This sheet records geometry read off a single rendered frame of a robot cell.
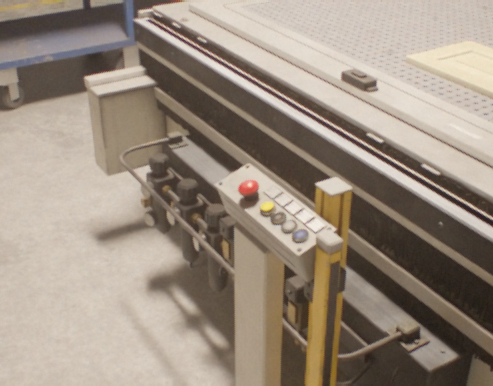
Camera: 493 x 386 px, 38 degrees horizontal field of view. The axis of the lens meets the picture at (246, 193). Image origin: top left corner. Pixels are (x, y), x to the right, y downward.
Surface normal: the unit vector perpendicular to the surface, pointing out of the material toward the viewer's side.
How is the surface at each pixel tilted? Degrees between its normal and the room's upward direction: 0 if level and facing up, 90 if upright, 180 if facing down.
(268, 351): 90
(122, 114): 90
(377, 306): 0
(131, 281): 0
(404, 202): 90
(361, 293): 0
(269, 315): 90
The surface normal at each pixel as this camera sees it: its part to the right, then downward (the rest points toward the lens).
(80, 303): 0.00, -0.86
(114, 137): 0.53, 0.43
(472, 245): -0.85, 0.26
